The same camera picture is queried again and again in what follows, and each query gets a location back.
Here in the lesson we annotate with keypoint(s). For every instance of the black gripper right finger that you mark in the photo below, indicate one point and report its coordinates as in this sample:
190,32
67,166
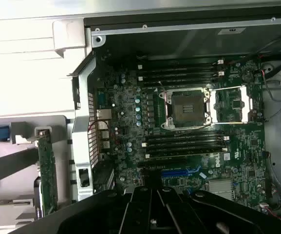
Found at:
228,215

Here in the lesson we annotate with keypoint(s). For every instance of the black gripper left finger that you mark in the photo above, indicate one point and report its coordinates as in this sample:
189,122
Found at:
137,214

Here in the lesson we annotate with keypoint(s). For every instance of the silver chipset heatsink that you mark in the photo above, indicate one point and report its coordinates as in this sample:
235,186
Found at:
220,190

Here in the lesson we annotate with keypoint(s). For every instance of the blue expansion slot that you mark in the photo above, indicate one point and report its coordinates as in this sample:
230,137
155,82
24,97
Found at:
174,173

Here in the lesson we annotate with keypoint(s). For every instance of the green Dell motherboard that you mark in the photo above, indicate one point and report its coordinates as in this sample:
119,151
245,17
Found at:
247,151

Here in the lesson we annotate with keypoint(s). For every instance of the black RAM slot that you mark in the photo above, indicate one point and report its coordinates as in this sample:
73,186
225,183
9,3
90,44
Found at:
179,72
184,142
179,65
184,135
179,79
184,148
179,58
184,154

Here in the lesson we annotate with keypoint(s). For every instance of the silver USB port block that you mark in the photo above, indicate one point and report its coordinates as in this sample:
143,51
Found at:
105,134
105,144
103,124

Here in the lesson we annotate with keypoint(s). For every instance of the thin metal locking lever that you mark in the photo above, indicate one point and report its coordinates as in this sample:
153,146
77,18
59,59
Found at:
193,129

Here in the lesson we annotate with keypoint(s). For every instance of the grey parts rack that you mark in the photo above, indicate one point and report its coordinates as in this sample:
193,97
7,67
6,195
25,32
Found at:
62,146

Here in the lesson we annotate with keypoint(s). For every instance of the silver ethernet port block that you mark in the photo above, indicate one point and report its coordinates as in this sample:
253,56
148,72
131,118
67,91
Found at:
103,114

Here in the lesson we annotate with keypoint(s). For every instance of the metal CPU socket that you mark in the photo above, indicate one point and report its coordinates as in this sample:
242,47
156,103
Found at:
186,107

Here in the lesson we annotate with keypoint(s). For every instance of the blue serial port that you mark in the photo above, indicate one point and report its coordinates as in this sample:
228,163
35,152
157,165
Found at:
101,100

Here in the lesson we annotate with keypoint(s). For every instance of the black open PC case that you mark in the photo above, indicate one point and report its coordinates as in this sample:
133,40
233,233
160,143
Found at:
179,41

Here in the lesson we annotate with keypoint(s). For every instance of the white case label sticker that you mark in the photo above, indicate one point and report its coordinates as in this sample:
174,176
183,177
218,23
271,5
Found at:
232,31

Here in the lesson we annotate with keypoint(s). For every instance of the white corner stop block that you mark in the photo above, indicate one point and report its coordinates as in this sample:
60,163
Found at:
68,34

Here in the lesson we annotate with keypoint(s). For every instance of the metal socket cover frame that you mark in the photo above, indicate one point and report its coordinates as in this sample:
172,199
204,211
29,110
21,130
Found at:
245,107

